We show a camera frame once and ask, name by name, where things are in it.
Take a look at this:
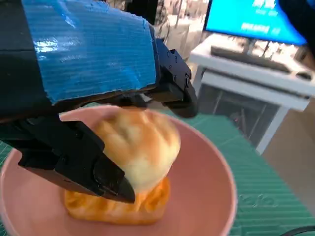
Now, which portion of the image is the round toy bread bun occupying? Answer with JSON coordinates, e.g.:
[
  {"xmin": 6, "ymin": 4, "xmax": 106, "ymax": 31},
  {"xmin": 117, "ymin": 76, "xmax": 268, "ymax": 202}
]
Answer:
[{"xmin": 94, "ymin": 108, "xmax": 182, "ymax": 194}]

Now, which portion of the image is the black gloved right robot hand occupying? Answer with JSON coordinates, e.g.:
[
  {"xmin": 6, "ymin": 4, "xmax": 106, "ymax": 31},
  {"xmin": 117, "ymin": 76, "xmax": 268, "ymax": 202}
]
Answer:
[{"xmin": 279, "ymin": 0, "xmax": 315, "ymax": 44}]

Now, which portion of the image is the black computer mouse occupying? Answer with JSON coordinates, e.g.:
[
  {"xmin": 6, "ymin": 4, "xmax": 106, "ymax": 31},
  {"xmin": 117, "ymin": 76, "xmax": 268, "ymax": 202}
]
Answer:
[{"xmin": 295, "ymin": 71, "xmax": 313, "ymax": 81}]

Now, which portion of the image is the large white mesh cabinet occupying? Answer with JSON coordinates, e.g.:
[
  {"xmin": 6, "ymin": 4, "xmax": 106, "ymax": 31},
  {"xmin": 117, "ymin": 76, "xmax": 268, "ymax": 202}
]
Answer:
[{"xmin": 188, "ymin": 34, "xmax": 315, "ymax": 155}]

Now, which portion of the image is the green cutting mat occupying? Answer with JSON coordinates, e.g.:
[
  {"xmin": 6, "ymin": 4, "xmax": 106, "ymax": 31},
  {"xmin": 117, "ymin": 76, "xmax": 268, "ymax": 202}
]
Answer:
[{"xmin": 0, "ymin": 108, "xmax": 315, "ymax": 236}]

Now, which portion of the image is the pink bowl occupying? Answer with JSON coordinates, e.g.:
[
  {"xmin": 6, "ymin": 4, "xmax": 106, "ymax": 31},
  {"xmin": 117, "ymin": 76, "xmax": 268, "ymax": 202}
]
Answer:
[{"xmin": 0, "ymin": 105, "xmax": 238, "ymax": 236}]

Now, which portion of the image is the black keyboard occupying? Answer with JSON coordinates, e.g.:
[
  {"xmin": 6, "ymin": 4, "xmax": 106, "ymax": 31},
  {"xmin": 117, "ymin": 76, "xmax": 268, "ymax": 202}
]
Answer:
[{"xmin": 210, "ymin": 45, "xmax": 291, "ymax": 73}]

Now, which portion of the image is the blue screen computer monitor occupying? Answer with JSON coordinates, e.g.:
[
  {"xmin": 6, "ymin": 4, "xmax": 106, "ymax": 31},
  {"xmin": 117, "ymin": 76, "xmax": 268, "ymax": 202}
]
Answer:
[{"xmin": 203, "ymin": 0, "xmax": 308, "ymax": 55}]

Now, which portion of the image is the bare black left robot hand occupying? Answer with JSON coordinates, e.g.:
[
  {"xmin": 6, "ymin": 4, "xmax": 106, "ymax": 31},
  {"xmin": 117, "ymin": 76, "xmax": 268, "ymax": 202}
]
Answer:
[{"xmin": 0, "ymin": 0, "xmax": 199, "ymax": 204}]

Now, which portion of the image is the long black right arm cable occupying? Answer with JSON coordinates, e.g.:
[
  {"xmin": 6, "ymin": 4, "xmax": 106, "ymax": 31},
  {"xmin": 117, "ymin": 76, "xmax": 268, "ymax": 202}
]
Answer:
[{"xmin": 278, "ymin": 225, "xmax": 315, "ymax": 236}]

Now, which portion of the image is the long striped toy bread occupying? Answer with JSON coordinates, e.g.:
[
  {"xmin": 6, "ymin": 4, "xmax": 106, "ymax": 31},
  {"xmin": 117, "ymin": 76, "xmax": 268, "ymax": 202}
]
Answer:
[{"xmin": 63, "ymin": 177, "xmax": 171, "ymax": 226}]

